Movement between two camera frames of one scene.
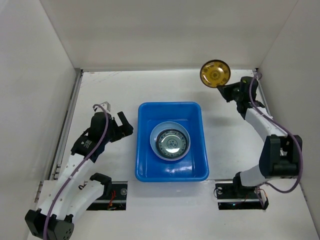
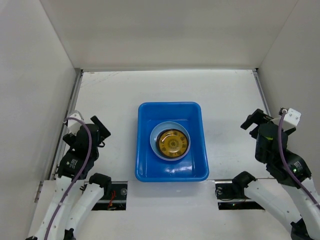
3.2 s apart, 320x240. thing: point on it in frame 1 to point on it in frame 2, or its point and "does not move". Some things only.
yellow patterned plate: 215,73 to 172,143
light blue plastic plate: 163,127 does not move
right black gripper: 230,91 to 254,119
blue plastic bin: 171,145 does not move
